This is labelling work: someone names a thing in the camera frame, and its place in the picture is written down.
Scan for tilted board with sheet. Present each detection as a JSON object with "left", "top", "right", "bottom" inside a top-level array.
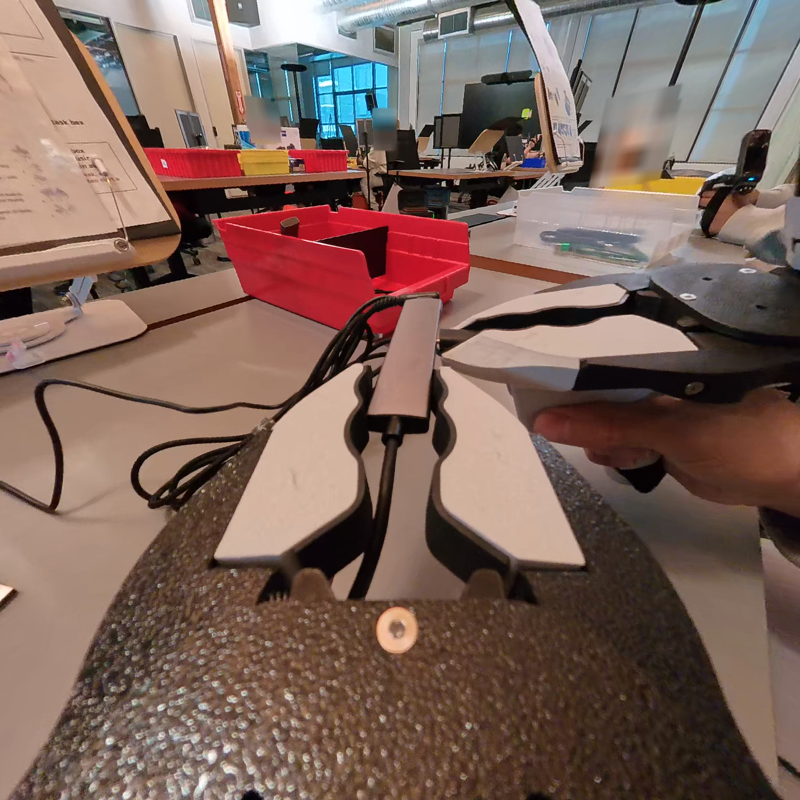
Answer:
[{"left": 505, "top": 0, "right": 586, "bottom": 177}]

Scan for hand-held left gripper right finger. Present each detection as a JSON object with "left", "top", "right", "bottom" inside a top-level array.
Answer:
[{"left": 425, "top": 367, "right": 588, "bottom": 581}]

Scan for black and green parts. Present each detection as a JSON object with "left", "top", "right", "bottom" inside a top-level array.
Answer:
[{"left": 539, "top": 228, "right": 648, "bottom": 258}]

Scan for yellow storage tray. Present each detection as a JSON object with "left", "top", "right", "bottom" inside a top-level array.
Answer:
[{"left": 237, "top": 149, "right": 292, "bottom": 176}]

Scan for grey usb hub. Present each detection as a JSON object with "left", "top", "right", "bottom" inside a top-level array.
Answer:
[{"left": 365, "top": 299, "right": 443, "bottom": 435}]

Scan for large red parts bin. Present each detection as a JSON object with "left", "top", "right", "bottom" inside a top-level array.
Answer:
[{"left": 212, "top": 205, "right": 471, "bottom": 335}]

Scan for wooden display board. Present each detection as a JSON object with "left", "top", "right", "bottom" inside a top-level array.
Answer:
[{"left": 0, "top": 0, "right": 183, "bottom": 293}]

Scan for wooden far table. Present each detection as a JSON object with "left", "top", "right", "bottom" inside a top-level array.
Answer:
[{"left": 156, "top": 169, "right": 370, "bottom": 191}]

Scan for thin black cable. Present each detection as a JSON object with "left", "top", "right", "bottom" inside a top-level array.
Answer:
[{"left": 0, "top": 378, "right": 282, "bottom": 515}]

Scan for black bin divider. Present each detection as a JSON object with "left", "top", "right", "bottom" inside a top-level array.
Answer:
[{"left": 315, "top": 228, "right": 390, "bottom": 280}]

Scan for red storage tray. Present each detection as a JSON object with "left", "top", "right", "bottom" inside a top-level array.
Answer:
[
  {"left": 289, "top": 150, "right": 349, "bottom": 173},
  {"left": 144, "top": 148, "right": 243, "bottom": 179}
]

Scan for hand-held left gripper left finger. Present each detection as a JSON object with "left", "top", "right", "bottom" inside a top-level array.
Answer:
[{"left": 212, "top": 364, "right": 376, "bottom": 581}]

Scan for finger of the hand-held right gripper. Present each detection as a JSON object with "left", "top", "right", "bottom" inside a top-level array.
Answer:
[
  {"left": 458, "top": 283, "right": 631, "bottom": 333},
  {"left": 439, "top": 314, "right": 698, "bottom": 391}
]

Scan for black floor lamp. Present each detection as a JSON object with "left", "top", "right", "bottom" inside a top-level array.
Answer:
[{"left": 280, "top": 61, "right": 308, "bottom": 123}]

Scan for large black screen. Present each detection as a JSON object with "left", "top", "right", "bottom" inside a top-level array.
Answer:
[{"left": 462, "top": 81, "right": 546, "bottom": 143}]

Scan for person's right hand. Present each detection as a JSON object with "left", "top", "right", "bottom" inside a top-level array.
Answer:
[{"left": 533, "top": 389, "right": 800, "bottom": 521}]

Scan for black braided usb cable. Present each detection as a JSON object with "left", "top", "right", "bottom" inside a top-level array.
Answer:
[{"left": 131, "top": 292, "right": 441, "bottom": 510}]

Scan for yellow bin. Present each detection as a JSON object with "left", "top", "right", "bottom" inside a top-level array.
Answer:
[{"left": 603, "top": 176, "right": 707, "bottom": 196}]

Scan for white instruction sheet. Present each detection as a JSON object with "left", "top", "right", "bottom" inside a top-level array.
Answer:
[{"left": 0, "top": 0, "right": 175, "bottom": 252}]

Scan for clear plastic box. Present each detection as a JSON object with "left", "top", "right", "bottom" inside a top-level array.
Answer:
[{"left": 512, "top": 186, "right": 701, "bottom": 271}]

